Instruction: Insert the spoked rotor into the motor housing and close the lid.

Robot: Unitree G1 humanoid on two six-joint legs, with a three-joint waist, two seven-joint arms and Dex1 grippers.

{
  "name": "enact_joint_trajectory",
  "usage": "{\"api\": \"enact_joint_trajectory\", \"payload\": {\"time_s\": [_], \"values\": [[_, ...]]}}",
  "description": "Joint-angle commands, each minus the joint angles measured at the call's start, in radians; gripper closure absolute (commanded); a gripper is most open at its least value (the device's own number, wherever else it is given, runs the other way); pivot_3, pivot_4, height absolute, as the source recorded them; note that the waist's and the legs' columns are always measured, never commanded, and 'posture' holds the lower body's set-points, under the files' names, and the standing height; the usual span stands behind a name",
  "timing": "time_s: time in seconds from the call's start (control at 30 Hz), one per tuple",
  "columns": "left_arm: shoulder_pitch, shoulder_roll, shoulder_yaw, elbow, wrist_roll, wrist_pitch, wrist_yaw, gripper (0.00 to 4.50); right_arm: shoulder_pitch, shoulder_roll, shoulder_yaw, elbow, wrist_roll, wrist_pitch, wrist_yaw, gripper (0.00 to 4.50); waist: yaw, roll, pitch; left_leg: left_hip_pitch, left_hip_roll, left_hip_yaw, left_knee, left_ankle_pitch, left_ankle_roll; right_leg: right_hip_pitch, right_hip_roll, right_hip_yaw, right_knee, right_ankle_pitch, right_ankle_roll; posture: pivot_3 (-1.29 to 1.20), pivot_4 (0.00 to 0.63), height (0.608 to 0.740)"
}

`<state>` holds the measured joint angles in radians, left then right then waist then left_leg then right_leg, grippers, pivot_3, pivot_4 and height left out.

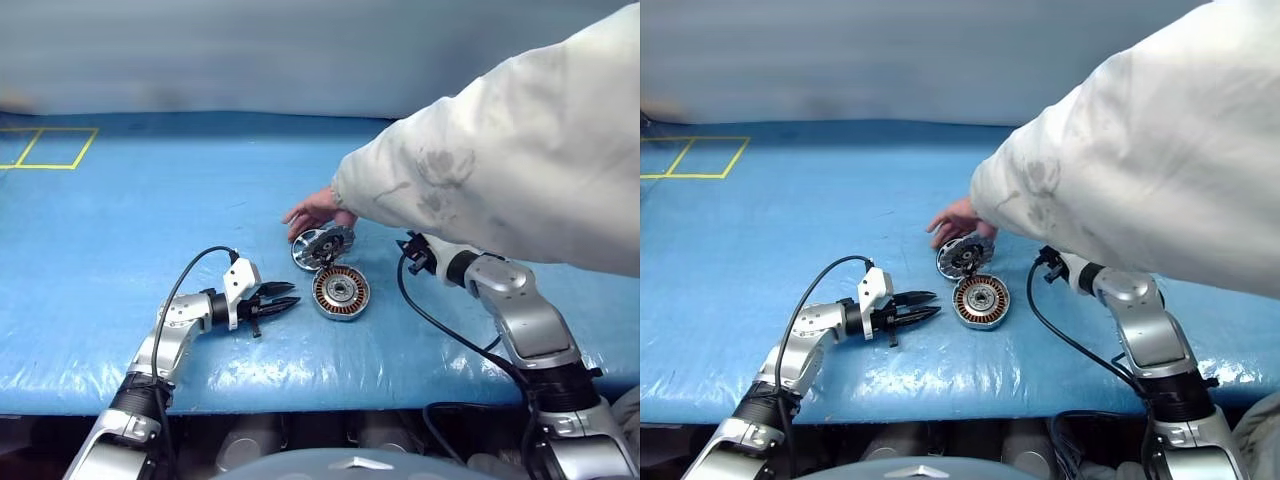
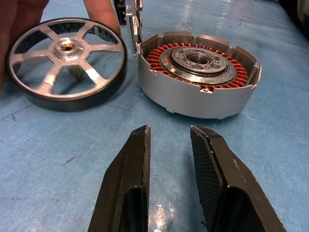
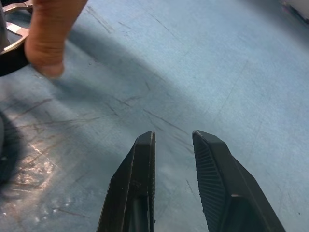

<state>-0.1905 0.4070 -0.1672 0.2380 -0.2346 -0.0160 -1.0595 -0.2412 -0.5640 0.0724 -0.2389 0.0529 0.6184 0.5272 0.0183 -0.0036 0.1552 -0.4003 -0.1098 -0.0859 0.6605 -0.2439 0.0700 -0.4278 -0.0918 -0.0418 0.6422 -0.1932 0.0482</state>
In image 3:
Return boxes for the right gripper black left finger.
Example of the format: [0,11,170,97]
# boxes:
[96,130,156,232]

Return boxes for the bare person hand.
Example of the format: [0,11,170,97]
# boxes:
[24,0,88,79]

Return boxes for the black rotor ring silver spokes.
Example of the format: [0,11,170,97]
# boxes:
[0,0,33,78]

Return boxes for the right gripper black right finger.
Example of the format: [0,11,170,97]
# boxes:
[192,130,287,232]

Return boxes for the blue plastic table cover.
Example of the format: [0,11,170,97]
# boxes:
[0,0,309,232]

